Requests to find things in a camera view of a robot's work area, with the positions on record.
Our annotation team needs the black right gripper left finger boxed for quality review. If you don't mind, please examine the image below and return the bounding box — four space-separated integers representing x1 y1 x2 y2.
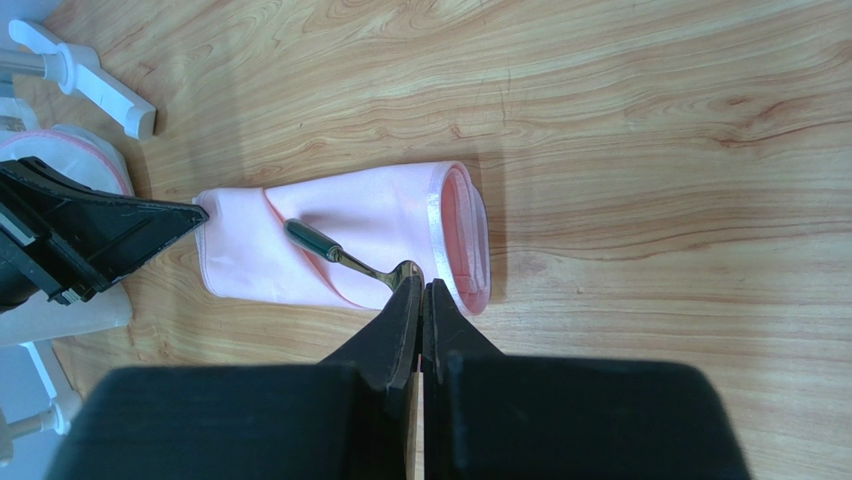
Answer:
322 276 424 479

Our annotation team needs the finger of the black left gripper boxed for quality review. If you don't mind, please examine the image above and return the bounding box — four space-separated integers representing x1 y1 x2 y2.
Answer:
1 157 209 312

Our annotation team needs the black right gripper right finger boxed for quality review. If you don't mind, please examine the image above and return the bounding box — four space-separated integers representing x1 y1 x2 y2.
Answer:
423 279 502 479

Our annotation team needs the pink cloth napkin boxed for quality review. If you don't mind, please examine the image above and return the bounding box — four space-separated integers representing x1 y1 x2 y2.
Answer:
195 161 492 315

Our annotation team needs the metal clothes rack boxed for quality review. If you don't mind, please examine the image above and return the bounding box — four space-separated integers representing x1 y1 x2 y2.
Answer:
1 19 157 141

